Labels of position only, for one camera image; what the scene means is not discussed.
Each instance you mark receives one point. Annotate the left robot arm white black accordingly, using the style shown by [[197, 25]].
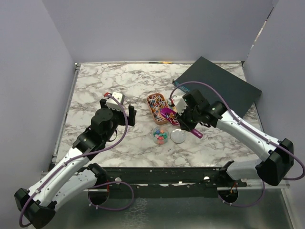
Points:
[[74, 173]]

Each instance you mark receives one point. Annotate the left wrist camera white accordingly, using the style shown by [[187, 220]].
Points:
[[114, 100]]

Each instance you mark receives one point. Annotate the clear round jar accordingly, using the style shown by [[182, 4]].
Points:
[[160, 135]]

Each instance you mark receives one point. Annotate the purple plastic scoop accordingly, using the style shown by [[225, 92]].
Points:
[[164, 113]]

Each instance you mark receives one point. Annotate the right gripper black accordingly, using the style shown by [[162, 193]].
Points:
[[183, 124]]

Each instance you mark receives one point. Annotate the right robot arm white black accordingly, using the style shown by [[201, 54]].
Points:
[[275, 157]]

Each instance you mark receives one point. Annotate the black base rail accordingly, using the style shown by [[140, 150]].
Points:
[[162, 182]]

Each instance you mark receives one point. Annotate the orange lollipop tray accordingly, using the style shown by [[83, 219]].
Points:
[[155, 103]]

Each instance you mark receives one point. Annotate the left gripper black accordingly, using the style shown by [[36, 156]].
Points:
[[120, 113]]

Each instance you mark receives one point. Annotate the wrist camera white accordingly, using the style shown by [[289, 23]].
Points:
[[179, 103], [114, 100]]

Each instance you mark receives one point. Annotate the beige star candy tray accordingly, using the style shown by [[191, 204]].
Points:
[[172, 115]]

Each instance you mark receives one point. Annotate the dark teal network switch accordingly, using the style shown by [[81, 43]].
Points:
[[237, 93]]

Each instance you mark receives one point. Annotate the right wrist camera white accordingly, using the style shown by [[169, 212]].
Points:
[[179, 103]]

